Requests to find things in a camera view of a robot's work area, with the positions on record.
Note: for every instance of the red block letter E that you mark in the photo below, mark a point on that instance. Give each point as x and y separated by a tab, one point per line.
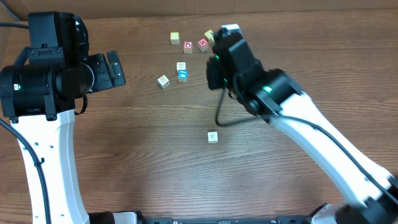
203	45

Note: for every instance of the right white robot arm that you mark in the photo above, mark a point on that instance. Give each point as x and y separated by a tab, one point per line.
369	190

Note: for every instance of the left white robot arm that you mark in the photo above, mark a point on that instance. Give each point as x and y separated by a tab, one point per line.
38	95

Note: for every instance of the red framed block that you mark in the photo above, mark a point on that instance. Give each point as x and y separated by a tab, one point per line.
212	137

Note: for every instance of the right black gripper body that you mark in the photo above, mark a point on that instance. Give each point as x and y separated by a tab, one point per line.
219	80

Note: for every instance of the yellow block far left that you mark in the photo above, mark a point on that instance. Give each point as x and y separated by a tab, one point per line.
174	38

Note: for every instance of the white patterned block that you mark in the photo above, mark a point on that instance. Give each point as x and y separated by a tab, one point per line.
180	66
163	81

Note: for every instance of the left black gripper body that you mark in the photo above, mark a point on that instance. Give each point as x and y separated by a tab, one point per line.
102	79

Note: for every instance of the blue letter block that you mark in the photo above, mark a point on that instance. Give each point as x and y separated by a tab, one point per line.
182	75

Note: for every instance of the yellow block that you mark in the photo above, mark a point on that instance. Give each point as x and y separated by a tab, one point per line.
209	35
174	38

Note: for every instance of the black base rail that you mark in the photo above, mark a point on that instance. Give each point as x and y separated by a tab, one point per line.
137	217

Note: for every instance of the red block letter left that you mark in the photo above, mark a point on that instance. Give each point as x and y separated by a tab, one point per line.
188	47

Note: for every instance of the yellow block upper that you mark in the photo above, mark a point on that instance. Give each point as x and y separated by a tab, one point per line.
209	35

